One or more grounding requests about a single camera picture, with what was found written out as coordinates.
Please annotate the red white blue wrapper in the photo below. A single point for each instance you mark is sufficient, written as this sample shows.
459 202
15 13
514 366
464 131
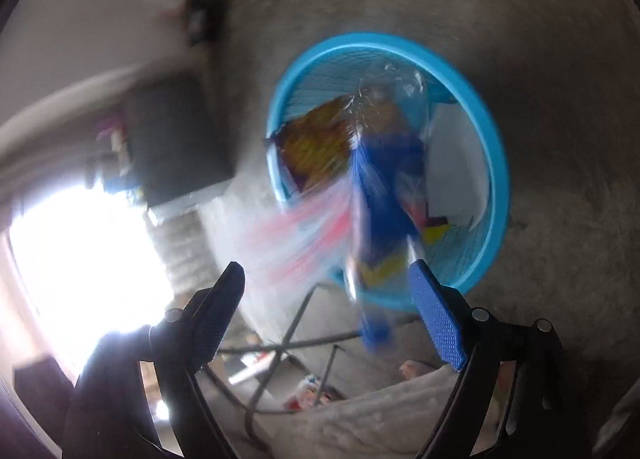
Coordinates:
385 179

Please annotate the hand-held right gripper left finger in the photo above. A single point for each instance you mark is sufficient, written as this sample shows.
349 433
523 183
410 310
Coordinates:
215 324

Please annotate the red white plastic bag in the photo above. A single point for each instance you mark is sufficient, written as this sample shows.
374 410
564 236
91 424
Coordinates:
305 229

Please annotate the purple yellow snack bag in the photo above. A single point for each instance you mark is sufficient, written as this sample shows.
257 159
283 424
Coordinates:
315 144

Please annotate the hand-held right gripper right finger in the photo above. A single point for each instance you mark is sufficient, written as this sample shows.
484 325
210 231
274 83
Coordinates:
440 319

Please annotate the blue plastic mesh basket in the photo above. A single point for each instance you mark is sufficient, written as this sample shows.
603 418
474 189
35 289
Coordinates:
480 259

